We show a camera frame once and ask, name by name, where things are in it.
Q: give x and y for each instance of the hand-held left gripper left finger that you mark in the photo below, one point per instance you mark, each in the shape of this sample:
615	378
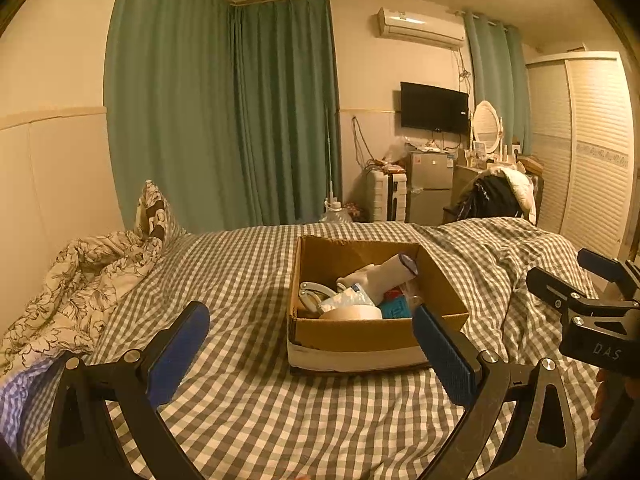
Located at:
177	356

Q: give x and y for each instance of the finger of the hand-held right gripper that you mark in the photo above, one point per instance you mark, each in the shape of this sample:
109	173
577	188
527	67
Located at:
550	285
602	262

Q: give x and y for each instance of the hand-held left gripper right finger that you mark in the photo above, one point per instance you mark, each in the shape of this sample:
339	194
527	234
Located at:
443	356

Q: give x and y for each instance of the brown cardboard box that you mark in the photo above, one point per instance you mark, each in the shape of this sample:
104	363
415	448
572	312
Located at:
360	335

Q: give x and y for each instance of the beige tape roll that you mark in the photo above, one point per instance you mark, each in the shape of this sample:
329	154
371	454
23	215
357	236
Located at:
350	313

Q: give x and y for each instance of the white sock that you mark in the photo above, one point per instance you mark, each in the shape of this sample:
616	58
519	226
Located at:
380	275

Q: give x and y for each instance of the floral blue tissue packet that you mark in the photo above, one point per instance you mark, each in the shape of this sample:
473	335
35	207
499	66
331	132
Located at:
345	300

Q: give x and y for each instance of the white metal clip tool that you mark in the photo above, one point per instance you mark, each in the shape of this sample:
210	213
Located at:
310	292

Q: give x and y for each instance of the person's right hand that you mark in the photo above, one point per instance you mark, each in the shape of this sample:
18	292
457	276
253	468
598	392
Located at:
600	395

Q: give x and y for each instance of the white garment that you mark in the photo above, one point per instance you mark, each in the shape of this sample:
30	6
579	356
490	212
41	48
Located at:
520	187

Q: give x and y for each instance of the black jacket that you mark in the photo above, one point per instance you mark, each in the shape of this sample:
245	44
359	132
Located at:
487	195

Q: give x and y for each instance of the white louvred wardrobe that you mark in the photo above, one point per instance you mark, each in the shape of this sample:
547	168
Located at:
590	150

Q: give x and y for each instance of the floral white quilt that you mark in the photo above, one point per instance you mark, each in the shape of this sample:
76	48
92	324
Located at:
75	285

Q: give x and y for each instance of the brown patterned pillow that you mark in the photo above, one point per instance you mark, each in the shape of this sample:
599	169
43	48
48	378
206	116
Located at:
155	215

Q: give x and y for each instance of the small silver fridge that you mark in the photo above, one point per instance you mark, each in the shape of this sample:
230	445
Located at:
430	185

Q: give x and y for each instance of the white suitcase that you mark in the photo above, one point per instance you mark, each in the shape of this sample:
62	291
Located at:
387	195

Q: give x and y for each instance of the white oval mirror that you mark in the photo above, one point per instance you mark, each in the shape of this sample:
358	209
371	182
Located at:
486	125

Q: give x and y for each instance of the white mop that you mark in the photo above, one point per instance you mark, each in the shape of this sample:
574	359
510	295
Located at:
331	200

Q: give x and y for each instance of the clear plastic bag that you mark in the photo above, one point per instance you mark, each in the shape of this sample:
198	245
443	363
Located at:
397	149

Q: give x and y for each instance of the narrow green curtain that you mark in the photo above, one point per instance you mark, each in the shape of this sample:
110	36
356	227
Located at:
495	75

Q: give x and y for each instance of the wide green curtain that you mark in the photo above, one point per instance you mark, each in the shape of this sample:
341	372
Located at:
170	100

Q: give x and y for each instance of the white air conditioner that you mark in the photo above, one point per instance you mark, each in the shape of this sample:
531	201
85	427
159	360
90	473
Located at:
420	27

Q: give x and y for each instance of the black wall television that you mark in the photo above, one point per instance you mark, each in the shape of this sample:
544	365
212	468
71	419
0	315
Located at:
434	107

